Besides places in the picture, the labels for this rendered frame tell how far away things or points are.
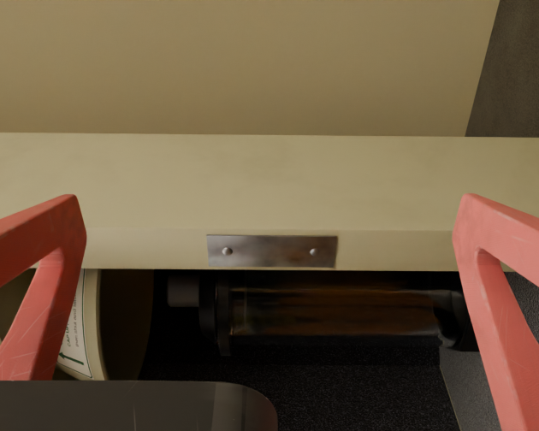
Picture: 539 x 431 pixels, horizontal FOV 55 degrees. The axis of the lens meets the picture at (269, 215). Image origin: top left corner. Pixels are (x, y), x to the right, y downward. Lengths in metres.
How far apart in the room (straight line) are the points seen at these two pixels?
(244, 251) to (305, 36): 0.44
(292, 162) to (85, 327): 0.18
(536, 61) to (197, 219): 0.41
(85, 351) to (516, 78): 0.49
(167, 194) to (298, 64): 0.41
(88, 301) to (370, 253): 0.19
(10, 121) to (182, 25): 0.28
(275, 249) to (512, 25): 0.44
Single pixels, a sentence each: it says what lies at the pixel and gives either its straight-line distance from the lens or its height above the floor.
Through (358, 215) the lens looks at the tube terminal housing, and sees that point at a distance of 0.29.
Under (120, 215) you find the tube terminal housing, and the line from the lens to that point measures 0.30.
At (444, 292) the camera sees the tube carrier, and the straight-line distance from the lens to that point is 0.43.
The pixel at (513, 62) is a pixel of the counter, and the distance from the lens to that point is 0.63.
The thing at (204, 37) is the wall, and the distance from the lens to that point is 0.68.
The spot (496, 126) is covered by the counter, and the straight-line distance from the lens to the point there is 0.66.
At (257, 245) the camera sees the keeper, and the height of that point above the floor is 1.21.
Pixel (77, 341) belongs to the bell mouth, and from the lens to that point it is 0.40.
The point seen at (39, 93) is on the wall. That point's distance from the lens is 0.77.
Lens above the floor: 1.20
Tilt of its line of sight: level
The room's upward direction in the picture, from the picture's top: 90 degrees counter-clockwise
